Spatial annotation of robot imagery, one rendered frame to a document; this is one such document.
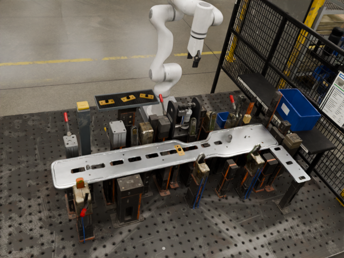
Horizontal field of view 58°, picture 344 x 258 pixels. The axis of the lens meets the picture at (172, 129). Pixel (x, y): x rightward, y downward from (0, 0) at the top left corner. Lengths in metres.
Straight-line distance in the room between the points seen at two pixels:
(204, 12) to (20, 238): 1.48
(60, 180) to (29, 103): 2.24
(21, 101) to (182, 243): 2.65
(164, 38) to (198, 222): 1.16
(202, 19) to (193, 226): 1.14
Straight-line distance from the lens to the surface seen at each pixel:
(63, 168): 1.70
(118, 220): 1.84
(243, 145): 1.98
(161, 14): 1.99
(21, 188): 2.05
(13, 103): 3.83
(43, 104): 3.76
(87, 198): 1.55
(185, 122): 1.96
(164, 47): 2.06
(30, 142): 2.31
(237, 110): 2.04
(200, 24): 1.62
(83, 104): 1.83
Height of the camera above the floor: 2.28
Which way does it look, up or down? 41 degrees down
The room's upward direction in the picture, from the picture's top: 11 degrees clockwise
